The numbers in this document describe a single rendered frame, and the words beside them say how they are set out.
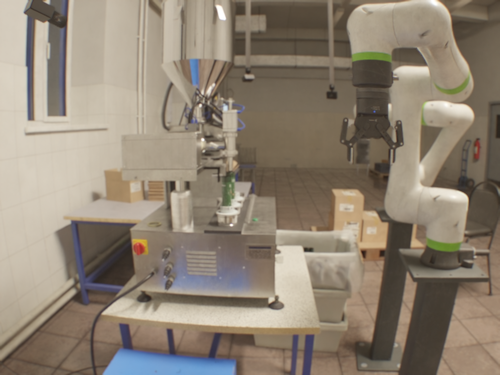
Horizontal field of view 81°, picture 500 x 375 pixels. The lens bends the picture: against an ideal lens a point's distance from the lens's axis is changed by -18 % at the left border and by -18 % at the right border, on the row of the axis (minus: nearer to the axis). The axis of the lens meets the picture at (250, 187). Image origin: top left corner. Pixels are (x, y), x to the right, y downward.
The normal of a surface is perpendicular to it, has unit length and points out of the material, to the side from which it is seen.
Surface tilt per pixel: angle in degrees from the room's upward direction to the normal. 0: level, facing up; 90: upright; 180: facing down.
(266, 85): 90
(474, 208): 77
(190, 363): 0
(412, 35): 134
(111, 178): 97
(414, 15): 86
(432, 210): 89
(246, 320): 0
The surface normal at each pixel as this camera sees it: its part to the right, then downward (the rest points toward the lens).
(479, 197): -0.94, -0.18
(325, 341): -0.21, 0.27
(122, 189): -0.40, 0.16
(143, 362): 0.00, -0.98
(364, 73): -0.61, 0.14
